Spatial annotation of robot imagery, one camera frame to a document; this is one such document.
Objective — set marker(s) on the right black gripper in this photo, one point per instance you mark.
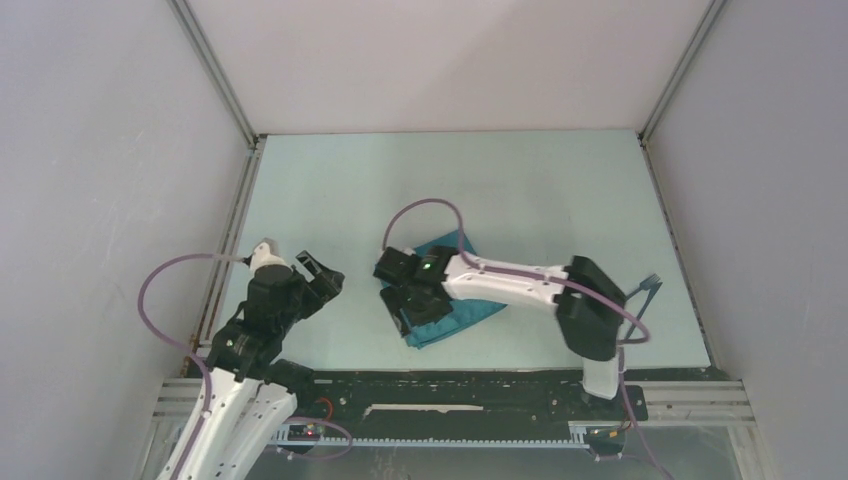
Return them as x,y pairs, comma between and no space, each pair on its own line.
438,310

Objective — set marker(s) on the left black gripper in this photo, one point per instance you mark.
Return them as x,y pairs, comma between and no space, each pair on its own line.
326,283

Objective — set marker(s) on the teal satin napkin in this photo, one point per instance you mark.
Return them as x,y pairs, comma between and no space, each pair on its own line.
467,312

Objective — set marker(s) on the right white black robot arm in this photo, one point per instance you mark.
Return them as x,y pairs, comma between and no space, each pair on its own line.
587,306

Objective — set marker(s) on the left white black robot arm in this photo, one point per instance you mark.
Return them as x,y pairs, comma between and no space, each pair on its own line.
247,391

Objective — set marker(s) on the small black circuit board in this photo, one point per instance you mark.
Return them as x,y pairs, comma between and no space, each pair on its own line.
305,433

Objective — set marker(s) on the blue plastic fork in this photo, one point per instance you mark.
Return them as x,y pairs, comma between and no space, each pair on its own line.
646,285

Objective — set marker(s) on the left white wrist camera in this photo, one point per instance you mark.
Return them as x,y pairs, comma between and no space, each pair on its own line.
264,254

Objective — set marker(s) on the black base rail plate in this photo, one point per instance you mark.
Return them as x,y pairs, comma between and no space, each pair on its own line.
464,406

